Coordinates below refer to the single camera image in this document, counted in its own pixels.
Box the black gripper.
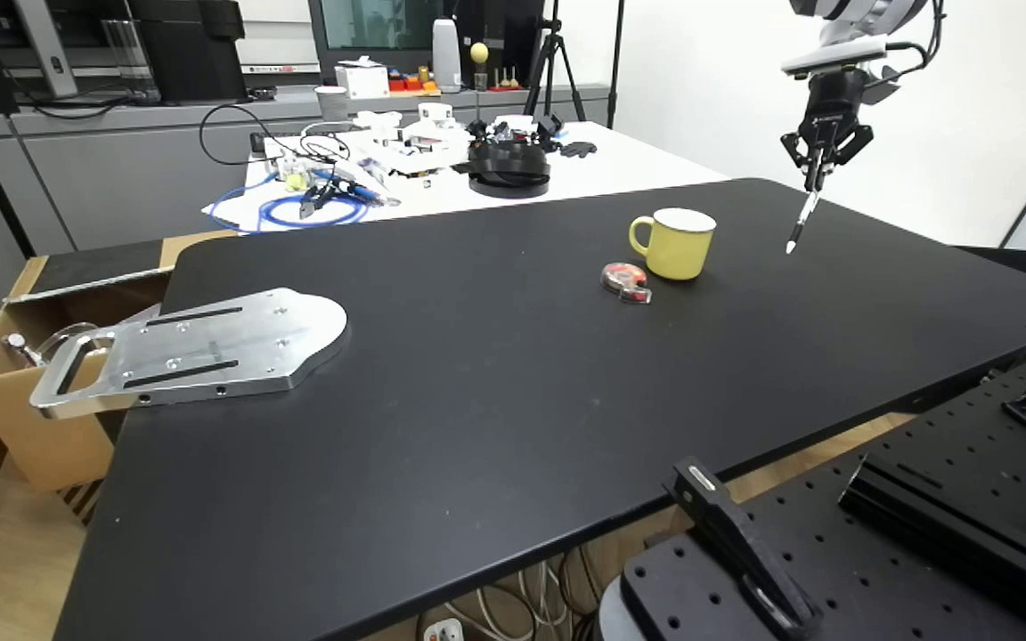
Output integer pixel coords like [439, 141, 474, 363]
[777, 65, 875, 197]

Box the white pen with black cap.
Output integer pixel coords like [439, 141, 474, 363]
[784, 173, 825, 259]

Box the yellow enamel mug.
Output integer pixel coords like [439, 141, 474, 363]
[625, 208, 718, 285]

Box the white table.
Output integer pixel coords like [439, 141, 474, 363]
[199, 113, 730, 234]

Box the clear red tape dispenser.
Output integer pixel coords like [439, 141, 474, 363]
[597, 259, 654, 307]

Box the black round device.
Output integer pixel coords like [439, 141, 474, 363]
[463, 122, 555, 198]

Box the white cylinder speaker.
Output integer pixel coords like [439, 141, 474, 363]
[431, 13, 465, 96]

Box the black perforated breadboard plate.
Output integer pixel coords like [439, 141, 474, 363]
[597, 447, 1026, 641]

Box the white electronics pile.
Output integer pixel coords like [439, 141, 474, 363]
[261, 102, 477, 198]

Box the small white box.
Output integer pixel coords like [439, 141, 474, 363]
[330, 53, 393, 102]

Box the dark computer monitor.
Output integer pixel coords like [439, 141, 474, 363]
[305, 0, 460, 83]

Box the silver metal mounting plate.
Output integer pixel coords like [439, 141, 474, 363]
[23, 285, 351, 419]

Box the black office chair back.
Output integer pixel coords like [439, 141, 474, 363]
[131, 0, 248, 106]

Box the grey counter cabinet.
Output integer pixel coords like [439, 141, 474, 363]
[0, 83, 613, 360]

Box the black flat panel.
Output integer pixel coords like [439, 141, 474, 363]
[27, 237, 168, 294]

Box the brown cardboard box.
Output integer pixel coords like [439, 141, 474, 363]
[0, 228, 242, 526]

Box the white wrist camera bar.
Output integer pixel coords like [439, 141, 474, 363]
[781, 33, 895, 83]

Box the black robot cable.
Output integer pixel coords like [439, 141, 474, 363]
[885, 0, 951, 89]

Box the black camera tripod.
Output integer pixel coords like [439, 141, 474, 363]
[520, 0, 588, 126]

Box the black raised rail block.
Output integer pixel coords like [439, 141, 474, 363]
[838, 307, 1026, 625]

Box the black clamp bracket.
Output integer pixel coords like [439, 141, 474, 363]
[664, 459, 824, 641]

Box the blue coiled cable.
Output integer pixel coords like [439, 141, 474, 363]
[252, 173, 375, 234]

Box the white cables bundle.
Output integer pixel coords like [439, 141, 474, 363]
[416, 551, 613, 641]

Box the black looped cable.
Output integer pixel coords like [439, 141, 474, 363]
[197, 100, 274, 172]

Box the small metal handle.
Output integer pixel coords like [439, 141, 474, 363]
[0, 328, 48, 370]

